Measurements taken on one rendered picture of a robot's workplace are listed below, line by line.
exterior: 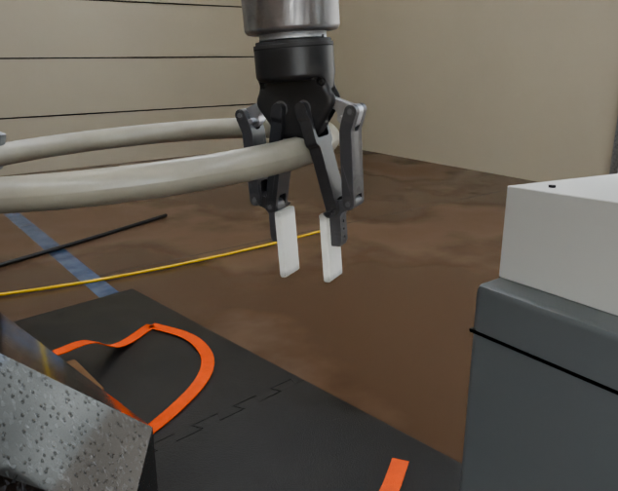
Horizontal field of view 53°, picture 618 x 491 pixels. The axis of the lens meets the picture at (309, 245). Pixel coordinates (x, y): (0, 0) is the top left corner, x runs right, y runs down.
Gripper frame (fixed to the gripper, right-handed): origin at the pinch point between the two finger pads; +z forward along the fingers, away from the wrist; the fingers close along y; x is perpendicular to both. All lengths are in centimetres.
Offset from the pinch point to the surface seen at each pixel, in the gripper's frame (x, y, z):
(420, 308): -185, 53, 86
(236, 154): 9.4, 1.1, -10.9
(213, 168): 11.9, 1.7, -10.1
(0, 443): 23.3, 21.8, 14.4
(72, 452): 16.5, 21.2, 19.6
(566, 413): -9.2, -24.3, 19.4
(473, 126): -522, 116, 48
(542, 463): -9.9, -22.0, 26.5
